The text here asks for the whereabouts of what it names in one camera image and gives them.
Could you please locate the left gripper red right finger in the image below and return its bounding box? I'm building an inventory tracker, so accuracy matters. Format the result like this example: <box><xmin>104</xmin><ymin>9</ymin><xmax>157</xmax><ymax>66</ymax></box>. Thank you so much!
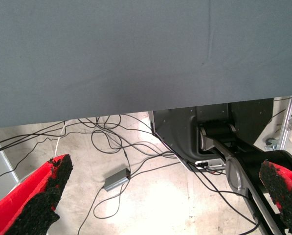
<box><xmin>259</xmin><ymin>160</ymin><xmax>292</xmax><ymax>235</ymax></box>

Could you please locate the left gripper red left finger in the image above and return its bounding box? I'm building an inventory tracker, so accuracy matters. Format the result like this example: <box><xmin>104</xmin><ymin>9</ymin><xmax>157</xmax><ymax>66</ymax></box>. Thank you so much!
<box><xmin>0</xmin><ymin>154</ymin><xmax>74</xmax><ymax>235</ymax></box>

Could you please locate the grey caster wheel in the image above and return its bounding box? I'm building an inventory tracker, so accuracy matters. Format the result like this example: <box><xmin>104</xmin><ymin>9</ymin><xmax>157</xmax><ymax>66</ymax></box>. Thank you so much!
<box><xmin>265</xmin><ymin>138</ymin><xmax>280</xmax><ymax>150</ymax></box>

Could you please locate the aluminium table leg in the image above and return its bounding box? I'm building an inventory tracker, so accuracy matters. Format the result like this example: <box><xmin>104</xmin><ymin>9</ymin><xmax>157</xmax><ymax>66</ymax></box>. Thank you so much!
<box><xmin>277</xmin><ymin>94</ymin><xmax>292</xmax><ymax>150</ymax></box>

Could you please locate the grey power adapter box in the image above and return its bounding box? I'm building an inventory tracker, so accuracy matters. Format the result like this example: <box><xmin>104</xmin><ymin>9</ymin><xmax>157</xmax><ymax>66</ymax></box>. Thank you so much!
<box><xmin>103</xmin><ymin>168</ymin><xmax>131</xmax><ymax>193</ymax></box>

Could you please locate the dark grey table cloth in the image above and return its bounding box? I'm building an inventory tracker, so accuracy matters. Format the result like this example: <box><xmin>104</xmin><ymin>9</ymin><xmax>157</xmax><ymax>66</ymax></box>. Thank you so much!
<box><xmin>0</xmin><ymin>0</ymin><xmax>292</xmax><ymax>129</ymax></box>

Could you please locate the black floor cable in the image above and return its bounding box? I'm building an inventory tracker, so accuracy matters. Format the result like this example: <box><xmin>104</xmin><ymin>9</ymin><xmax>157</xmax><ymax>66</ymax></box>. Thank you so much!
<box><xmin>123</xmin><ymin>149</ymin><xmax>184</xmax><ymax>179</ymax></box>
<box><xmin>0</xmin><ymin>136</ymin><xmax>62</xmax><ymax>186</ymax></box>
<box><xmin>77</xmin><ymin>182</ymin><xmax>127</xmax><ymax>235</ymax></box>
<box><xmin>77</xmin><ymin>114</ymin><xmax>160</xmax><ymax>157</ymax></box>
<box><xmin>183</xmin><ymin>159</ymin><xmax>261</xmax><ymax>235</ymax></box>
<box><xmin>0</xmin><ymin>119</ymin><xmax>69</xmax><ymax>156</ymax></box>

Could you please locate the grey metal post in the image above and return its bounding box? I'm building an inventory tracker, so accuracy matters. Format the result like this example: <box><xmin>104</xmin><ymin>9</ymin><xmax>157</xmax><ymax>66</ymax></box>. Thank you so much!
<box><xmin>0</xmin><ymin>129</ymin><xmax>20</xmax><ymax>199</ymax></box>

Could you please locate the white floor cable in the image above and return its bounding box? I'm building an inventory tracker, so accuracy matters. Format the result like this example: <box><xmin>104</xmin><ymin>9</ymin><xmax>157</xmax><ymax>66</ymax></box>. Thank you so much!
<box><xmin>54</xmin><ymin>121</ymin><xmax>67</xmax><ymax>157</ymax></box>

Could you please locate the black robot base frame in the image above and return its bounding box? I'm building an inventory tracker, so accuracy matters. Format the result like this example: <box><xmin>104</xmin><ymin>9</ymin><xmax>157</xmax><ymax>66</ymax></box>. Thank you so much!
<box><xmin>150</xmin><ymin>97</ymin><xmax>292</xmax><ymax>235</ymax></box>

